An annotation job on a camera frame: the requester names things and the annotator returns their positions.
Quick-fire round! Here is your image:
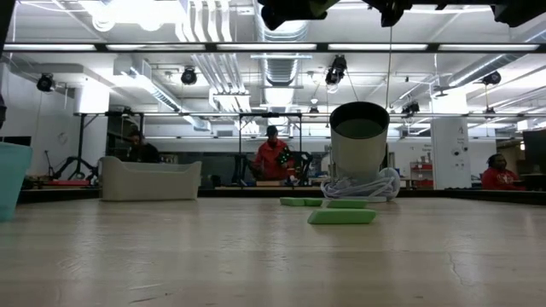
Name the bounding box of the grey cylindrical cup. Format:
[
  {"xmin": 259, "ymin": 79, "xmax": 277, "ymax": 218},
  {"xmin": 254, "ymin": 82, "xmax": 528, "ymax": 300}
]
[{"xmin": 328, "ymin": 101, "xmax": 402, "ymax": 201}]

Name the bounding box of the black aluminium table frame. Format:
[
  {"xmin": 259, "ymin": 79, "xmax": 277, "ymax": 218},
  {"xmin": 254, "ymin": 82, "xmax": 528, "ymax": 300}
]
[{"xmin": 16, "ymin": 187, "xmax": 546, "ymax": 206}]

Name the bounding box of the black horizontal rig crossbar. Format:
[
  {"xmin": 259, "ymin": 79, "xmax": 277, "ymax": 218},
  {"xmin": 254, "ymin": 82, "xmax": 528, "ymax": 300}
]
[{"xmin": 0, "ymin": 41, "xmax": 546, "ymax": 54}]

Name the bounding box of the white translucent plastic bin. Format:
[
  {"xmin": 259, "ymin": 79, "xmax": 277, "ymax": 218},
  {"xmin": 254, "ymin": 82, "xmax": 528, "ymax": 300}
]
[{"xmin": 99, "ymin": 155, "xmax": 203, "ymax": 202}]

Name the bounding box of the black wall screen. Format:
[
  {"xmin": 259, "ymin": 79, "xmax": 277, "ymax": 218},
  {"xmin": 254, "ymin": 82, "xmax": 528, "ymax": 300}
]
[{"xmin": 0, "ymin": 136, "xmax": 32, "ymax": 148}]

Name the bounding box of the black background workstation frame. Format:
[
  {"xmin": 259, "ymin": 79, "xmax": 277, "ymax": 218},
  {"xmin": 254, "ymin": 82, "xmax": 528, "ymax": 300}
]
[{"xmin": 74, "ymin": 110, "xmax": 305, "ymax": 188}]

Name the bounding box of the red flat mat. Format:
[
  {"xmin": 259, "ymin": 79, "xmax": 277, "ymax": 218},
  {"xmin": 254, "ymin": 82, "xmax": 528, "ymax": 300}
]
[{"xmin": 47, "ymin": 179, "xmax": 89, "ymax": 188}]

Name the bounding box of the black background monitor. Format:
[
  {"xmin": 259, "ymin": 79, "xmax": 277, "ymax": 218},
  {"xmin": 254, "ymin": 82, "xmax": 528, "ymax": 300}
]
[{"xmin": 522, "ymin": 129, "xmax": 546, "ymax": 175}]

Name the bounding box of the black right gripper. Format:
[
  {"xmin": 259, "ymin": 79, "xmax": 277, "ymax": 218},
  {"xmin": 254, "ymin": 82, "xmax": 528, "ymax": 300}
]
[{"xmin": 259, "ymin": 0, "xmax": 413, "ymax": 31}]

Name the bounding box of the red shelf cart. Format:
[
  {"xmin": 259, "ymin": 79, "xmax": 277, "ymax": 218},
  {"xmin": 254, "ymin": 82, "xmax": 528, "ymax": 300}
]
[{"xmin": 410, "ymin": 160, "xmax": 433, "ymax": 189}]

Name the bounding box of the person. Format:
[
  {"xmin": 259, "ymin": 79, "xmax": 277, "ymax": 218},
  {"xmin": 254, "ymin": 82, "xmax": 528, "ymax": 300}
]
[
  {"xmin": 127, "ymin": 130, "xmax": 162, "ymax": 164},
  {"xmin": 480, "ymin": 153, "xmax": 524, "ymax": 192},
  {"xmin": 251, "ymin": 125, "xmax": 295, "ymax": 182}
]

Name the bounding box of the teal plastic cup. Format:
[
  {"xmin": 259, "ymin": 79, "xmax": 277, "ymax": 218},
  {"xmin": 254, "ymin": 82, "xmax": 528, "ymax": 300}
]
[{"xmin": 0, "ymin": 142, "xmax": 33, "ymax": 222}]

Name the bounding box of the white coiled lamp cable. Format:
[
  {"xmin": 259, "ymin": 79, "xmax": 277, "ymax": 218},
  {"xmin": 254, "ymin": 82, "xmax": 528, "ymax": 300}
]
[{"xmin": 320, "ymin": 172, "xmax": 400, "ymax": 201}]

